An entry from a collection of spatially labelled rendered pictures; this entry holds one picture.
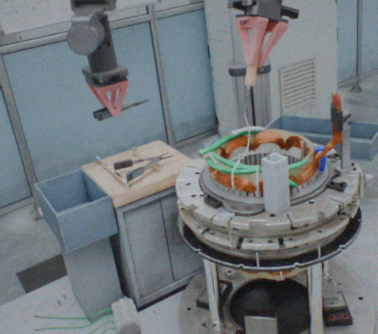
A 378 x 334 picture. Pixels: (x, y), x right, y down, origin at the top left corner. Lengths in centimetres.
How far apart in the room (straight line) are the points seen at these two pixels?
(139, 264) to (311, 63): 259
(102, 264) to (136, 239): 9
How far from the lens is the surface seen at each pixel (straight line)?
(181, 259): 110
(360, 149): 108
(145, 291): 109
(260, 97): 130
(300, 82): 339
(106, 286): 107
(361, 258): 121
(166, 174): 99
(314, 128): 122
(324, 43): 351
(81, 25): 89
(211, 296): 93
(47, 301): 121
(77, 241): 97
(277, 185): 74
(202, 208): 80
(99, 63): 98
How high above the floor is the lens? 150
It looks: 23 degrees down
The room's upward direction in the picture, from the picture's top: 8 degrees counter-clockwise
